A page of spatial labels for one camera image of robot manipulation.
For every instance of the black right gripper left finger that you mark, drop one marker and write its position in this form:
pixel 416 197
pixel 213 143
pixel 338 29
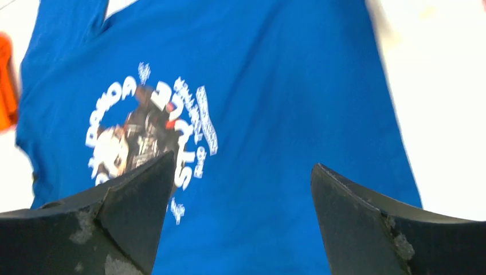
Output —
pixel 113 228

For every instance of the blue panda print t-shirt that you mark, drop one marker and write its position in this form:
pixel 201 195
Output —
pixel 249 95

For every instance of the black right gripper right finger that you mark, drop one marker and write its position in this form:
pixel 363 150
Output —
pixel 366 232

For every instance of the folded orange t-shirt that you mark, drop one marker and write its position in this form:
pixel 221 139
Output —
pixel 9 100

